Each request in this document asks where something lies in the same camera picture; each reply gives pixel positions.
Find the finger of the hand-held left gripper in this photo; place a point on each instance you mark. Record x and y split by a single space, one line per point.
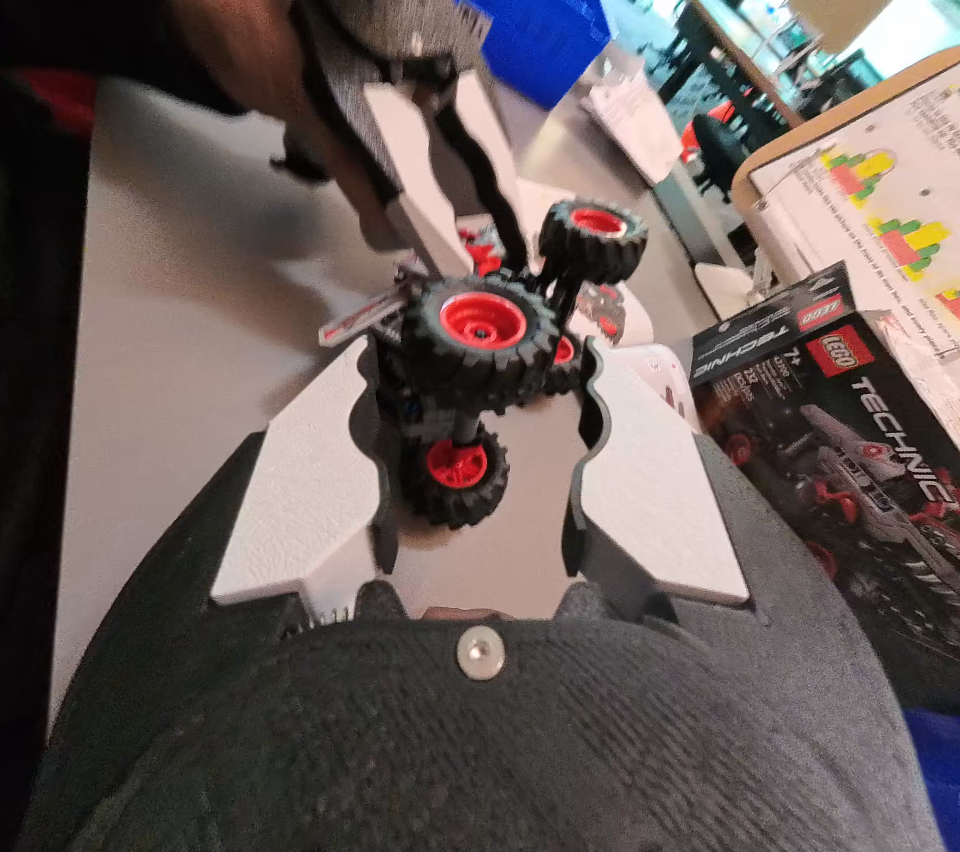
487 117
416 170

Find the black red toy monster truck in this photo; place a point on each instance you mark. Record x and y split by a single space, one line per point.
480 327

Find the white instruction booklet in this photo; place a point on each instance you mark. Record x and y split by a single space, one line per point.
652 372

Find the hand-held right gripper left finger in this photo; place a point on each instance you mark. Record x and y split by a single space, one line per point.
300 500

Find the black office chair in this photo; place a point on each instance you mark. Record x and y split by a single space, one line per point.
720 147

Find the white paper bag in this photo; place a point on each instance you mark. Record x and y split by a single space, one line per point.
637 117

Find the grey desk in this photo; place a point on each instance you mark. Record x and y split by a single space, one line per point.
187 342

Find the person's left hand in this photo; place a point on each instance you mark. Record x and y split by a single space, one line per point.
240 35

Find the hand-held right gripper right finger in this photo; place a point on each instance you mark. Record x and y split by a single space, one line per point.
660 500

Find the black toy set box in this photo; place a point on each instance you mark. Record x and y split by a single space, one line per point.
825 455

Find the person's black clothing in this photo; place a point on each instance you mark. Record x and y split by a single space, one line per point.
30 417

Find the wooden instruction poster board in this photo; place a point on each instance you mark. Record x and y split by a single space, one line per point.
862 192

